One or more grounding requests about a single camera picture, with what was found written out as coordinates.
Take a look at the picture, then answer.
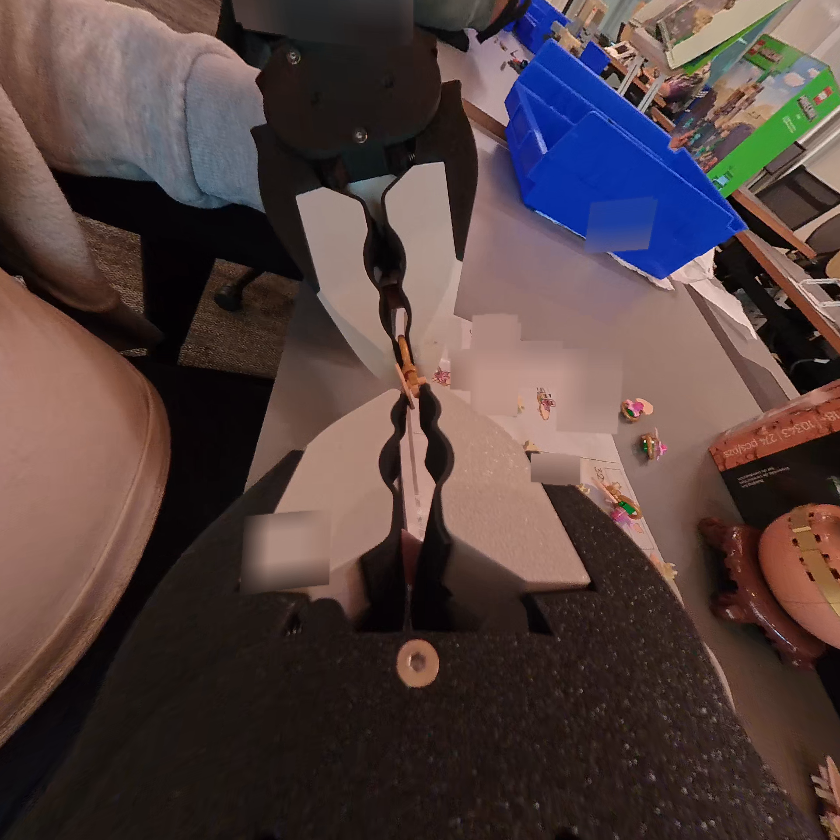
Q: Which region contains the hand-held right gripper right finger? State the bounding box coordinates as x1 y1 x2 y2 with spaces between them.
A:
415 382 593 619

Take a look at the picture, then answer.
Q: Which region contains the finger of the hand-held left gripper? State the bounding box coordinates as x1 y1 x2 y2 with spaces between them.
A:
382 161 460 357
294 189 399 382

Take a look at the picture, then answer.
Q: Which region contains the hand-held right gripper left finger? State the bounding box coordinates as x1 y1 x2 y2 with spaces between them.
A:
279 390 409 622

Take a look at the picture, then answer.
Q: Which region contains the gold ring with peach petal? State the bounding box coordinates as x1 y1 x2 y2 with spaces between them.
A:
394 333 429 411

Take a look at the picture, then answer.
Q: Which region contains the person's left forearm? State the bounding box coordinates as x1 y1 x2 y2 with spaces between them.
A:
0 0 269 212

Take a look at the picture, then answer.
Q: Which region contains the grey desk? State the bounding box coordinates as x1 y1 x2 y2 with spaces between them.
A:
246 39 803 697

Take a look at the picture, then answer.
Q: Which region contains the open building instruction booklet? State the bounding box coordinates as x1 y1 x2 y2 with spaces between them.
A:
403 315 680 592

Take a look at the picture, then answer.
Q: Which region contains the partly built brick flower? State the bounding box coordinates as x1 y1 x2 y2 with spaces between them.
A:
591 478 647 532

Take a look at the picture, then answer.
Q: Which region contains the black swivel chair base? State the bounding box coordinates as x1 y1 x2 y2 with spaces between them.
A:
52 167 309 312

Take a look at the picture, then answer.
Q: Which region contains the small blue plastic bin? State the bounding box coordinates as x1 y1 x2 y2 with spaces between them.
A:
514 0 571 53

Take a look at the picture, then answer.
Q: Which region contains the white crumpled paper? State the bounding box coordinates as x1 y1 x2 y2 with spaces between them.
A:
613 246 759 342

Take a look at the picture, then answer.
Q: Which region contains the brown toy set box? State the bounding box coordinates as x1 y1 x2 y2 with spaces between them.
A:
709 381 840 529

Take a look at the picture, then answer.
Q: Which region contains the pale green toy set box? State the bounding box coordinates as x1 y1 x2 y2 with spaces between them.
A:
630 0 791 70

